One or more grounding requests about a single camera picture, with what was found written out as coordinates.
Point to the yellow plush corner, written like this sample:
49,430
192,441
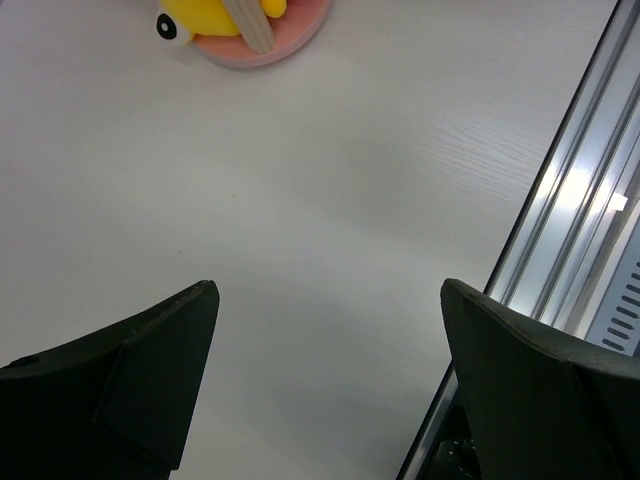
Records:
181,21

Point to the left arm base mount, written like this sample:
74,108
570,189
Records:
456,459

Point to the white slotted cable duct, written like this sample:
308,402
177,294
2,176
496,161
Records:
616,322

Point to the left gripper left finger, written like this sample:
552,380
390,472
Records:
114,404

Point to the pink three-tier shelf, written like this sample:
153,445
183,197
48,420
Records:
299,24

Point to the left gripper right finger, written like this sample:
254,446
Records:
540,403

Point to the aluminium mounting rail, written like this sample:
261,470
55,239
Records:
572,229

